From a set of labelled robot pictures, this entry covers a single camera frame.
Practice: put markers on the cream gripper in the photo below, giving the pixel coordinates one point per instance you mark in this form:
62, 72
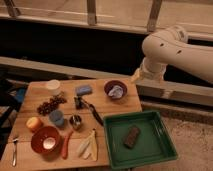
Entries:
138, 75

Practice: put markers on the blue sponge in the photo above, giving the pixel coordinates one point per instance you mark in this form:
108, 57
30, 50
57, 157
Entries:
83, 90

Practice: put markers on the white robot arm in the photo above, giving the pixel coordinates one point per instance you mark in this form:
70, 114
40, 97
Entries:
170, 47

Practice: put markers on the small metal cup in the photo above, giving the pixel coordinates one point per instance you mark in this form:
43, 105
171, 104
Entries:
76, 122

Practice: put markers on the blue plastic cup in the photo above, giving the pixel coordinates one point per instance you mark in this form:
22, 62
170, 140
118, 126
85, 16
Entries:
57, 118

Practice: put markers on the crumpled white cloth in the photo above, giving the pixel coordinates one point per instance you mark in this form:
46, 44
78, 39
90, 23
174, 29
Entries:
116, 92

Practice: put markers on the dark red bowl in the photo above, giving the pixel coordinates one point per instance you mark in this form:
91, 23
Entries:
110, 84

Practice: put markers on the brown rectangular block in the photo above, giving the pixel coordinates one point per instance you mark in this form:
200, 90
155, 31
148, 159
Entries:
131, 137

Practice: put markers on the green plastic tray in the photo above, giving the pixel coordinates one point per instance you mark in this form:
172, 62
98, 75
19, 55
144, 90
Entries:
153, 144

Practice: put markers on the peeled banana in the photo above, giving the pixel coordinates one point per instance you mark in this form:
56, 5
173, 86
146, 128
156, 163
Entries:
88, 147

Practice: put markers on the bunch of dark grapes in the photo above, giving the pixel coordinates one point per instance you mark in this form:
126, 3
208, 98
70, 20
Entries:
53, 103

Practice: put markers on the wooden board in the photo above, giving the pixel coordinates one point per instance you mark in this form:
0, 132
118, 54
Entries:
21, 157

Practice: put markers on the orange carrot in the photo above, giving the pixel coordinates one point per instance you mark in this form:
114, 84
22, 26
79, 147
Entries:
64, 150

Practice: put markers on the orange bowl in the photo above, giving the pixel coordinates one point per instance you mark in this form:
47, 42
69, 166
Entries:
45, 140

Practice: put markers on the orange fruit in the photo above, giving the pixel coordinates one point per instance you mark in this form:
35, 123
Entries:
34, 123

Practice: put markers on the metal fork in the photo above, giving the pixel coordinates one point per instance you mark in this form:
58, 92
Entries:
14, 161

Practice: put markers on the black handled tool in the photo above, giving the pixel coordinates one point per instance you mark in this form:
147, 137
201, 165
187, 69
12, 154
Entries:
81, 103

